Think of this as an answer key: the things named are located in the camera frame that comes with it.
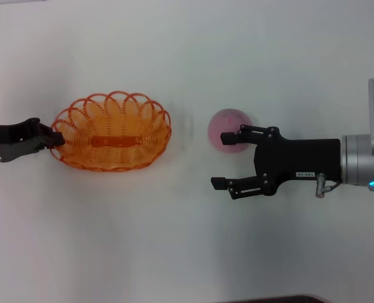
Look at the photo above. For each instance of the pink peach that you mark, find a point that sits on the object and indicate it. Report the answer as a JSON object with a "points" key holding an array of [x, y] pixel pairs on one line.
{"points": [[227, 121]]}

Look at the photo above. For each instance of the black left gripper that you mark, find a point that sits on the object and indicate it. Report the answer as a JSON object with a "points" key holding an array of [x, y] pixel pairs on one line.
{"points": [[0, 139]]}

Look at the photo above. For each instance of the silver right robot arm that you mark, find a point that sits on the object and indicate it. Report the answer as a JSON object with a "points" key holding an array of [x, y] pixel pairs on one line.
{"points": [[357, 158]]}

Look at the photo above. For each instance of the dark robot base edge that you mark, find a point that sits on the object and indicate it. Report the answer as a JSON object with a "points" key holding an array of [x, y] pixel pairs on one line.
{"points": [[278, 300]]}

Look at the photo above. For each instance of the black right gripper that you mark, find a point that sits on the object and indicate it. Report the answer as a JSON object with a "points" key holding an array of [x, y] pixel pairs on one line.
{"points": [[297, 158]]}

